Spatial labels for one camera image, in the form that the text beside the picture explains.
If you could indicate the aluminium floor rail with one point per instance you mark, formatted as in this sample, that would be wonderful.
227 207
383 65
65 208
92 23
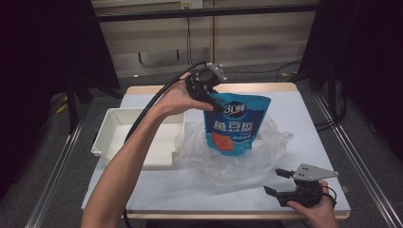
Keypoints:
358 161
53 177

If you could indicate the black curtain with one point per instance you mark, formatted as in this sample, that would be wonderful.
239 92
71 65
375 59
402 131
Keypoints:
38 63
364 57

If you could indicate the blue snack pouch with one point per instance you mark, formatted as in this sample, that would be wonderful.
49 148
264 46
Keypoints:
236 126

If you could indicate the person's right hand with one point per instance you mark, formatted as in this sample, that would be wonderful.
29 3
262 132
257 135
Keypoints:
320 215

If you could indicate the white plastic tray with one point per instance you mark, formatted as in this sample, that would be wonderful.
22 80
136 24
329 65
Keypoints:
111 136

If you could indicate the white table mat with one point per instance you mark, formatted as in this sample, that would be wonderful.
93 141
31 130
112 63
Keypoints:
190 198

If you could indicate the wooden table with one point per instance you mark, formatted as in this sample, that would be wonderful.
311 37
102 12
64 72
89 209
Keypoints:
142 89

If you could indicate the translucent white plastic bag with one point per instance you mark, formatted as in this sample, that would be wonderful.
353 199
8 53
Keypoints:
202 158

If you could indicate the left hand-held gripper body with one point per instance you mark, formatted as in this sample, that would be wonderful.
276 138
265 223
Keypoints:
202 82

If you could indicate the black metal stand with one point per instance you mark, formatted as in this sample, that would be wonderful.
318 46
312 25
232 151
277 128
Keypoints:
72 107
332 95

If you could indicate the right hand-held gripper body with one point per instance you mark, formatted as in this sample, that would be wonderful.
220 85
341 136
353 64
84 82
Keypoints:
307 193

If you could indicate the person's left hand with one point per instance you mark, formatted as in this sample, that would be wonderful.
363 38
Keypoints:
177 98

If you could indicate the black horizontal bar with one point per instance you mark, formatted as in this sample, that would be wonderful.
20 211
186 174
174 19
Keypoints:
206 12

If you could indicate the wall power socket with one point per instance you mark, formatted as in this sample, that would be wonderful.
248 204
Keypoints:
191 3

